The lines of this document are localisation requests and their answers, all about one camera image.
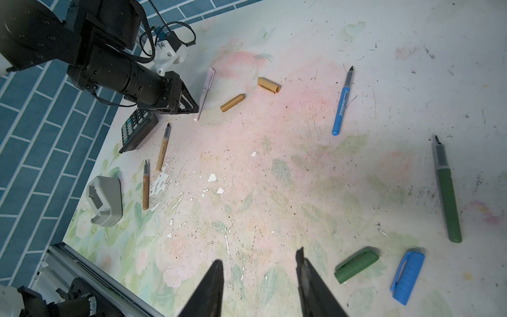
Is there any white pink pen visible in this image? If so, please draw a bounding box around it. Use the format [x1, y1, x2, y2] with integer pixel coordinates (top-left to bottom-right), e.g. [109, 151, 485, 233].
[194, 89, 208, 122]

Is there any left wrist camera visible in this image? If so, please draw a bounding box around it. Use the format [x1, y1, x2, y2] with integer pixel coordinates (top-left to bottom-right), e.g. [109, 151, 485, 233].
[151, 22, 197, 77]

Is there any blue pen cap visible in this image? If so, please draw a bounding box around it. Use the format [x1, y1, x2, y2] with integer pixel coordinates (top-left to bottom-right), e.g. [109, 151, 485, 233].
[390, 252, 425, 306]

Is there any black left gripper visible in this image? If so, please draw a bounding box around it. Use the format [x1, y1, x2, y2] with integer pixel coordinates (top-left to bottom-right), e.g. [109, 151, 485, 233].
[120, 65, 199, 115]

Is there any green pen cap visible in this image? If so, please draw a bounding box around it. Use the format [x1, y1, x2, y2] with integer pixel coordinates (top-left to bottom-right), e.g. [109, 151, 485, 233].
[334, 248, 380, 284]

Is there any blue pen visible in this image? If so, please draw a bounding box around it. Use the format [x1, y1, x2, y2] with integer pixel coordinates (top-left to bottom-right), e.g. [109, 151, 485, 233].
[332, 66, 355, 136]

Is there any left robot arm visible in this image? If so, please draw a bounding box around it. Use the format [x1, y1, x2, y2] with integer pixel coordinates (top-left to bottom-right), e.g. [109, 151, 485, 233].
[1, 1, 199, 316]

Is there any pink pen cap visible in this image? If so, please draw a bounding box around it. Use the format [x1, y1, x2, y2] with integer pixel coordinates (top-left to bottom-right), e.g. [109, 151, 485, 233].
[202, 68, 215, 95]

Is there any metal frame rail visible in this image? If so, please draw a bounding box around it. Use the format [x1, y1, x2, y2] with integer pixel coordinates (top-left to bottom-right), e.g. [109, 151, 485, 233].
[29, 243, 162, 316]

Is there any tan pen cap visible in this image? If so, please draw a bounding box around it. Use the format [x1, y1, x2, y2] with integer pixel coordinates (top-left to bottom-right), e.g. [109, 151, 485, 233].
[220, 94, 246, 112]
[257, 77, 281, 94]

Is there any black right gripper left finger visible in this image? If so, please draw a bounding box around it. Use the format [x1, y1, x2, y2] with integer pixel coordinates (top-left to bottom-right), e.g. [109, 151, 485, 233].
[179, 260, 224, 317]

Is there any tan pen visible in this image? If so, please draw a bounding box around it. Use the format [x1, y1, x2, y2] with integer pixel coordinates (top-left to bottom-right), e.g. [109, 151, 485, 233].
[156, 123, 171, 173]
[142, 160, 150, 210]

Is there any green pen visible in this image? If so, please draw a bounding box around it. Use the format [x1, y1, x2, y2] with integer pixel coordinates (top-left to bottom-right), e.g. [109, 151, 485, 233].
[432, 135, 463, 243]

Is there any black calculator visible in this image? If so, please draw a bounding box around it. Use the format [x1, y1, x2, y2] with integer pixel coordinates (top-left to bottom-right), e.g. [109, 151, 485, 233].
[119, 108, 158, 154]

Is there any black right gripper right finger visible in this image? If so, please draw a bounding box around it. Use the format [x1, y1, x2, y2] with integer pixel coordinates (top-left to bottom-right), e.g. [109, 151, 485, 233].
[295, 248, 348, 317]

